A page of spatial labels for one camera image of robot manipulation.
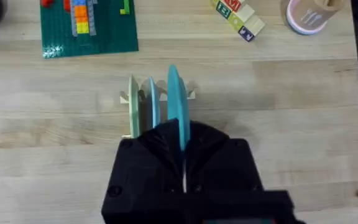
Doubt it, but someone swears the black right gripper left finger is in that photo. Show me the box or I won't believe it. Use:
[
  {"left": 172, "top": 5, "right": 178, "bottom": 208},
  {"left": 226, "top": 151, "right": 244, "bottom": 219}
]
[{"left": 103, "top": 118, "right": 185, "bottom": 203}]

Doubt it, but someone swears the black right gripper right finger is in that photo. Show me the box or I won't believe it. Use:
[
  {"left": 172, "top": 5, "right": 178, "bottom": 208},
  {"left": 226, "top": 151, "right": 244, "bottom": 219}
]
[{"left": 185, "top": 121, "right": 264, "bottom": 194}]

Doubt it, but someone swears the teal round plate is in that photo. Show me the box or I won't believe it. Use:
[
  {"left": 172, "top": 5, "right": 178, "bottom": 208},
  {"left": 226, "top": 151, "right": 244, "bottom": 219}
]
[{"left": 167, "top": 64, "right": 191, "bottom": 152}]

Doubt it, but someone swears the small pale peg rack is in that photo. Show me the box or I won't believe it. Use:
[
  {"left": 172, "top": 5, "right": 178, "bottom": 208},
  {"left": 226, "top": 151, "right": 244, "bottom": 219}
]
[{"left": 119, "top": 78, "right": 197, "bottom": 139}]

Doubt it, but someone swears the pale green plate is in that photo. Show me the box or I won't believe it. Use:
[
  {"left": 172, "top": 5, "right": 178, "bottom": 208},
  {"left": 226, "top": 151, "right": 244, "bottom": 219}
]
[{"left": 128, "top": 74, "right": 141, "bottom": 139}]

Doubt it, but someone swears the light blue plate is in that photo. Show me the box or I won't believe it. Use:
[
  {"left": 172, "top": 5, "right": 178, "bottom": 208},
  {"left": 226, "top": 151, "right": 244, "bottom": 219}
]
[{"left": 147, "top": 77, "right": 162, "bottom": 130}]

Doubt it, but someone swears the green board with toy blocks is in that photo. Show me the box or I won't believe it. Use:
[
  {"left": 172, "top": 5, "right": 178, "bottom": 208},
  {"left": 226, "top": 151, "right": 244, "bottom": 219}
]
[{"left": 39, "top": 0, "right": 140, "bottom": 60}]

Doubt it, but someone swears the heap of wooden letter blocks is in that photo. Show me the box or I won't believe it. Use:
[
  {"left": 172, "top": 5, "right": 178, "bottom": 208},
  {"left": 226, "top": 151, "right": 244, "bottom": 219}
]
[{"left": 209, "top": 0, "right": 267, "bottom": 43}]

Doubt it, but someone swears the brown cardboard cup, pink rim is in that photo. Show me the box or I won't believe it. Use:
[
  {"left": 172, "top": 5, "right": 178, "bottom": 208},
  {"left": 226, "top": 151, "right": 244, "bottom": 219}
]
[{"left": 279, "top": 0, "right": 347, "bottom": 36}]

